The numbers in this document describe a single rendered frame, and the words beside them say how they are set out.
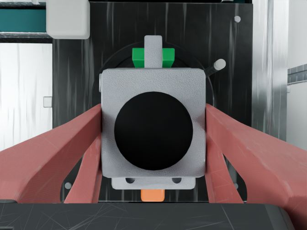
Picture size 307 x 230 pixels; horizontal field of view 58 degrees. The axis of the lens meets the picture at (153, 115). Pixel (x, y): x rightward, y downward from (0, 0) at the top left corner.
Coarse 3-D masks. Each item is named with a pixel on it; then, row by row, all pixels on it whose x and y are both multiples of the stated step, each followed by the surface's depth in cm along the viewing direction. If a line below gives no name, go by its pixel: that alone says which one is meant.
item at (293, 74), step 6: (300, 66) 36; (306, 66) 34; (288, 72) 39; (294, 72) 37; (300, 72) 36; (306, 72) 35; (288, 78) 39; (294, 78) 37; (300, 78) 36; (306, 78) 34; (288, 84) 41; (294, 84) 41; (288, 90) 44
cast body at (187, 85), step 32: (160, 64) 15; (128, 96) 11; (160, 96) 10; (192, 96) 11; (128, 128) 10; (160, 128) 10; (192, 128) 10; (128, 160) 10; (160, 160) 10; (192, 160) 11
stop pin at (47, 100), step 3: (45, 96) 33; (48, 96) 33; (51, 96) 33; (45, 99) 33; (48, 99) 33; (51, 99) 33; (45, 102) 33; (48, 102) 33; (51, 102) 33; (45, 105) 33; (48, 105) 33; (51, 105) 33
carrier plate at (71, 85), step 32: (96, 32) 33; (128, 32) 33; (160, 32) 33; (192, 32) 33; (224, 32) 33; (64, 64) 33; (96, 64) 33; (64, 96) 33; (224, 96) 33; (64, 192) 33; (128, 192) 33; (192, 192) 33
